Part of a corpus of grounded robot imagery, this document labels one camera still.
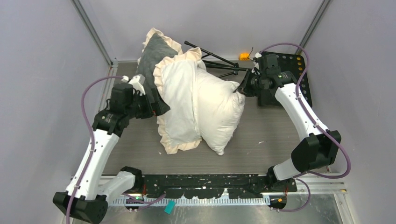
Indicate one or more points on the black perforated metal plate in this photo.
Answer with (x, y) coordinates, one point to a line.
(296, 65)

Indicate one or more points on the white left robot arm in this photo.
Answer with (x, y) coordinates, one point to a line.
(84, 199)

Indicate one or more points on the teal tape piece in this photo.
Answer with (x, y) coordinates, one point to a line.
(169, 207)

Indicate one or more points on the orange round object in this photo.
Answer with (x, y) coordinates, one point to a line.
(244, 56)

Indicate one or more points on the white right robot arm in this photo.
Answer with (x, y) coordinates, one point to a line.
(317, 147)

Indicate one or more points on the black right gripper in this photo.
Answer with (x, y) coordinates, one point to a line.
(244, 88)

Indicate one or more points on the white pillow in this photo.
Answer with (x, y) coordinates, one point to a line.
(220, 108)

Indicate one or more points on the grey cream ruffled pillowcase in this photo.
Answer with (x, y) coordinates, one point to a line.
(173, 75)

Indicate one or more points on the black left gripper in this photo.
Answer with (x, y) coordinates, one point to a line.
(159, 107)

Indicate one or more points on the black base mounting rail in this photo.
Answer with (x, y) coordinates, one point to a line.
(238, 186)

